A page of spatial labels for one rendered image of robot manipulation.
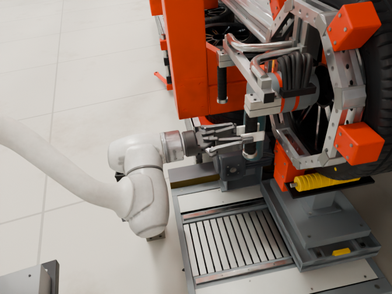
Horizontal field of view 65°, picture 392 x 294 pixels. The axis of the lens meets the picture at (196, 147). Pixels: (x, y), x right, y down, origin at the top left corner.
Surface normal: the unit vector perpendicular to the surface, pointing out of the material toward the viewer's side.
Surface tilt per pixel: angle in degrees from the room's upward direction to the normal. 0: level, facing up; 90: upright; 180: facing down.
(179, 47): 90
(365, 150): 90
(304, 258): 0
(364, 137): 0
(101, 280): 0
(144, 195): 36
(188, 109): 90
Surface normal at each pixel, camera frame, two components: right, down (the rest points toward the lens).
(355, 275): -0.07, -0.78
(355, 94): 0.08, -0.12
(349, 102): 0.19, 0.60
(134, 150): -0.03, -0.42
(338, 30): -0.98, 0.17
